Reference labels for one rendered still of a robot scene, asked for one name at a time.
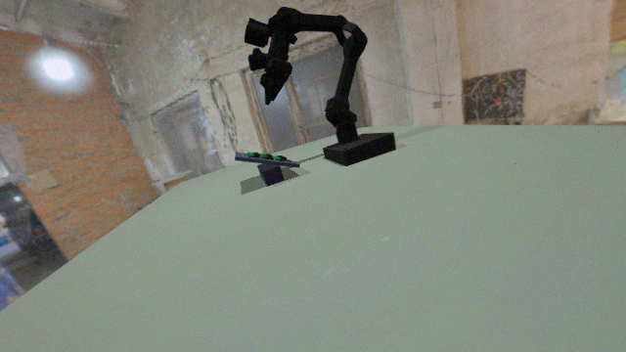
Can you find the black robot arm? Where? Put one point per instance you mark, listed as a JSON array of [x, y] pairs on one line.
[[282, 27]]

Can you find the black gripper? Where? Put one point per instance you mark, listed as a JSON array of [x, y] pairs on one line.
[[277, 73]]

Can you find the dark blue switch panel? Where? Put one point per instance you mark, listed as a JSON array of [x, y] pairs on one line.
[[270, 170]]

